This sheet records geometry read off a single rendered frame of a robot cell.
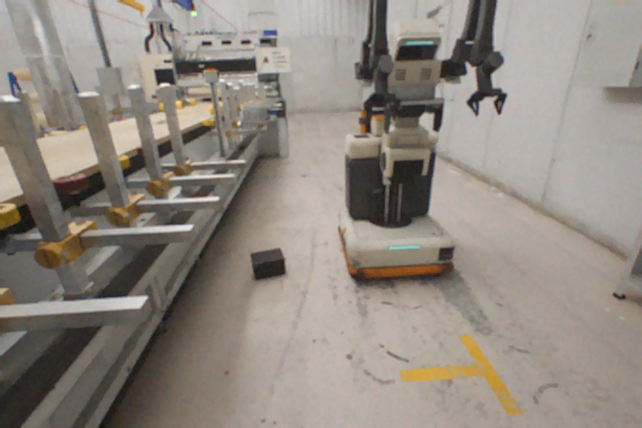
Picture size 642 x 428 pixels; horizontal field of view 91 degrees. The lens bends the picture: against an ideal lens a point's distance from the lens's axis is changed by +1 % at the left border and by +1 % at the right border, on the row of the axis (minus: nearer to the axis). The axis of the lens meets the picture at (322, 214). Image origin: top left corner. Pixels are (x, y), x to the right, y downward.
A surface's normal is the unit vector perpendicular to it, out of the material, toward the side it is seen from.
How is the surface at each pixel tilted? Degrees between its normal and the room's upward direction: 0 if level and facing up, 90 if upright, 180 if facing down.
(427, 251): 90
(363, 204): 90
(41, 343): 0
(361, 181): 90
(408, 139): 98
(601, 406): 0
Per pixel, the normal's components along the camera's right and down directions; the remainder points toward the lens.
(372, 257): 0.07, 0.39
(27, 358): -0.04, -0.92
